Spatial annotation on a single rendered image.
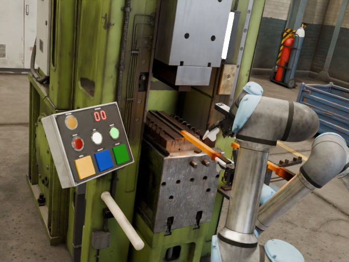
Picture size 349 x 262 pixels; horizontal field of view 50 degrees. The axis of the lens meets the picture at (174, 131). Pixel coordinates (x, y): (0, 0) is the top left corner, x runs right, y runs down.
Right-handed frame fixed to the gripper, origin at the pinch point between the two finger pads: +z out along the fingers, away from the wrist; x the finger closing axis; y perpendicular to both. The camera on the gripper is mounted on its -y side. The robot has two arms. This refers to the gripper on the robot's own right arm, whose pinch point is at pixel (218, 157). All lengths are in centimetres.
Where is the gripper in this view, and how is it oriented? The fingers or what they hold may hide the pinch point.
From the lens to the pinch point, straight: 174.5
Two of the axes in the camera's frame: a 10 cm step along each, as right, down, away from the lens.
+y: -1.3, 9.3, 3.4
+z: -4.9, -3.6, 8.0
